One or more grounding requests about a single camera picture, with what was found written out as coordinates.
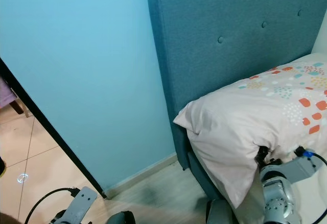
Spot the pink dotted pillow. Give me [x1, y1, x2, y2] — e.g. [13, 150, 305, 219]
[173, 53, 327, 209]

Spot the purple cloth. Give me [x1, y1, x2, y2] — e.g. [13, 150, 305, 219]
[0, 78, 19, 108]

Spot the grey robot leg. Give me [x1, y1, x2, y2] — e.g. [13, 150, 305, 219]
[107, 211, 136, 224]
[206, 200, 233, 224]

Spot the grey robot right leg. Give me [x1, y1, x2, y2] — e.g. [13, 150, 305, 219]
[206, 200, 233, 224]

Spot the grey robot left leg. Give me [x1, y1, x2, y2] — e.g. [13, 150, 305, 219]
[107, 211, 136, 224]

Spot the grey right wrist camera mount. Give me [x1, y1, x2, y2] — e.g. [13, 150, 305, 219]
[260, 158, 318, 184]

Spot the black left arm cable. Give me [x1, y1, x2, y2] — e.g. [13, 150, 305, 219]
[26, 187, 80, 224]

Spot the beige skirting board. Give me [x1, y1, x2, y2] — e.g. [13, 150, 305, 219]
[105, 154, 177, 198]

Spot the wooden furniture leg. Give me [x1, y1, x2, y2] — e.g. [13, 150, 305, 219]
[8, 97, 31, 117]

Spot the blue fabric bed frame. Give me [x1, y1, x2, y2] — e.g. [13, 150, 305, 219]
[146, 0, 327, 200]

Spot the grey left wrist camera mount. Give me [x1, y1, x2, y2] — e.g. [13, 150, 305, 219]
[65, 186, 98, 224]

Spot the black door frame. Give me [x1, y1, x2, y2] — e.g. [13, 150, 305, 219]
[0, 60, 108, 198]

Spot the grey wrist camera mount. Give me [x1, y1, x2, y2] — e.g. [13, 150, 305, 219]
[65, 186, 98, 224]
[260, 158, 318, 184]

